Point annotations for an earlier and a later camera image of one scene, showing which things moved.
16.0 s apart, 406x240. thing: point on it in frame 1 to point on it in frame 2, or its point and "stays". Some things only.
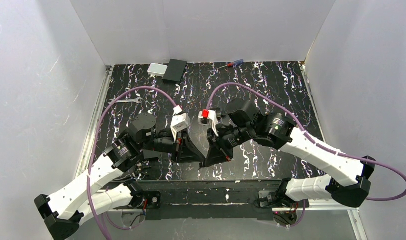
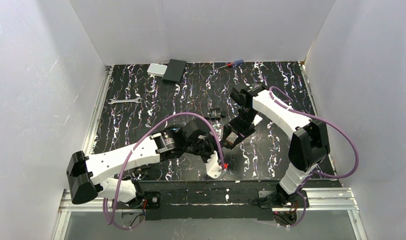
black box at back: [174, 71] stays
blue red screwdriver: [233, 64] stays
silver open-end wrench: [136, 100] stays
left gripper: [177, 145] to [206, 147]
